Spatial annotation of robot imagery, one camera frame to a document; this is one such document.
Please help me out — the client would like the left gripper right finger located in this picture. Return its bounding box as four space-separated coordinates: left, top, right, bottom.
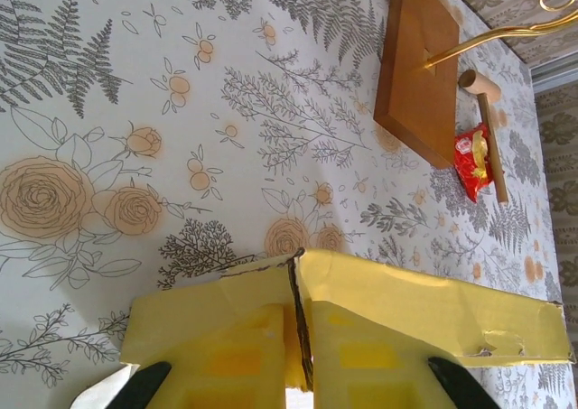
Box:
310 301 493 409

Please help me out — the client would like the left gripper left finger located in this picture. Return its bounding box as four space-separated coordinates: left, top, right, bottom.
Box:
107 303 290 409

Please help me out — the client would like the yellow paper box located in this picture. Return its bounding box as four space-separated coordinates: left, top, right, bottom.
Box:
74 246 573 409

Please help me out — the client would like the red snack packet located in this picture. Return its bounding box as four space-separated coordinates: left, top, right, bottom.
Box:
452 123 497 204

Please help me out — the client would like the brown wooden rack base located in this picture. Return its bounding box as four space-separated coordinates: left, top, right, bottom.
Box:
373 0 461 170

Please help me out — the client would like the small wooden mallet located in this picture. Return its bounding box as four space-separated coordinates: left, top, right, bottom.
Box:
457 69 510 203

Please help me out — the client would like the floral patterned tablecloth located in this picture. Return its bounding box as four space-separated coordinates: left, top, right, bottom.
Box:
0 0 564 409

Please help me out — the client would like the aluminium frame post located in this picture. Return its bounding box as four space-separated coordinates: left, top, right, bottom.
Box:
527 62 578 95

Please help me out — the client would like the gold wire glass rack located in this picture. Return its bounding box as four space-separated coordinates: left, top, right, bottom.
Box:
424 0 578 70

